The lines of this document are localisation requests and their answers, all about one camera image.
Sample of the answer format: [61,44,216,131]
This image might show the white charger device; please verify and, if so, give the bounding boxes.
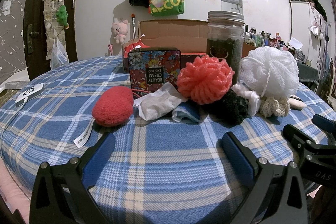
[15,84,45,106]

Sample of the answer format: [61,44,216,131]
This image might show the white wardrobe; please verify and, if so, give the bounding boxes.
[290,2,327,70]

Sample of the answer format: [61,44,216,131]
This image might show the pink plush toy on wall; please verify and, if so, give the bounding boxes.
[112,19,129,44]

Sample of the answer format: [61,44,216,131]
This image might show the blue cloth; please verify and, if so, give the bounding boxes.
[171,102,201,123]

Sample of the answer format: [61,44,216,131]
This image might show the hanging door organizer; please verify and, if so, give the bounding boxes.
[42,0,66,60]

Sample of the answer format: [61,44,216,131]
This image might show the beige crochet scrunchie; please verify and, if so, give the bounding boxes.
[259,97,290,118]

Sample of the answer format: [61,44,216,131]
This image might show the white sachet bag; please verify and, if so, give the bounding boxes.
[133,83,188,121]

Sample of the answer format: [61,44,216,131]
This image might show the red heart plush sponge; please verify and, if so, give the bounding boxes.
[92,86,134,127]

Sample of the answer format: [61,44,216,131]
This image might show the dark green covered side table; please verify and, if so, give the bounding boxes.
[297,61,318,85]

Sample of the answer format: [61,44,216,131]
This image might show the plastic bag on door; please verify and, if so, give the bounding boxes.
[50,38,69,70]

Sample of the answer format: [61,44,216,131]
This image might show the white fluffy scrunchie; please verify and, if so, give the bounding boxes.
[231,83,261,117]

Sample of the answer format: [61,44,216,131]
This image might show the orange handled stick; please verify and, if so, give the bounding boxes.
[131,14,137,39]

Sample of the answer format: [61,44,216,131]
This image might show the beige powder puff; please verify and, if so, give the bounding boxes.
[288,98,306,110]

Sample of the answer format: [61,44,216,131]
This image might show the cardboard box red interior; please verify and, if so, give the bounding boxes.
[122,19,250,73]

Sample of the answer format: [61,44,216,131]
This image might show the black scrunchie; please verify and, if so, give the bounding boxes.
[206,89,249,127]

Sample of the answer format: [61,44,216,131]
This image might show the floral cosmetic tin box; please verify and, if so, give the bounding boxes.
[127,47,181,98]

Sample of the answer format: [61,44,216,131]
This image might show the white mesh bath pouf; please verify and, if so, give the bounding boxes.
[239,47,299,99]

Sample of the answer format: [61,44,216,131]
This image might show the large glass jar dark contents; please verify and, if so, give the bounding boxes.
[206,11,244,84]

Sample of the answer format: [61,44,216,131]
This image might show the green plush on door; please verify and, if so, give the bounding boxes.
[56,5,70,29]

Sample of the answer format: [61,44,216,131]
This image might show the coral mesh bath pouf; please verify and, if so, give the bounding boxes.
[177,55,235,105]

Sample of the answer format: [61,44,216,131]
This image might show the dark wooden door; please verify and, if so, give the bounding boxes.
[23,0,77,80]

